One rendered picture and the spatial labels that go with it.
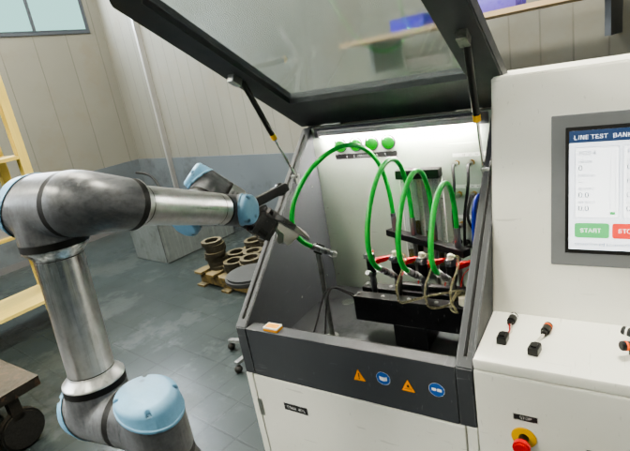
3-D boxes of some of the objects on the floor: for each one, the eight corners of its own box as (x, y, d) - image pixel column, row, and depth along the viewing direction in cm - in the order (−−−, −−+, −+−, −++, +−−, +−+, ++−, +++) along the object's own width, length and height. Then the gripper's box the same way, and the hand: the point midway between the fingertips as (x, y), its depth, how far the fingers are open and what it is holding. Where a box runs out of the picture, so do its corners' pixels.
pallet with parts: (347, 246, 461) (340, 203, 449) (259, 302, 373) (247, 251, 361) (284, 238, 514) (277, 200, 502) (195, 286, 426) (183, 242, 413)
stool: (260, 325, 337) (244, 254, 322) (318, 339, 306) (304, 262, 291) (207, 365, 300) (187, 286, 284) (268, 385, 269) (248, 298, 253)
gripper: (226, 219, 134) (287, 256, 140) (233, 218, 121) (301, 260, 127) (242, 193, 136) (301, 232, 142) (251, 190, 123) (316, 233, 129)
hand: (303, 234), depth 135 cm, fingers open, 7 cm apart
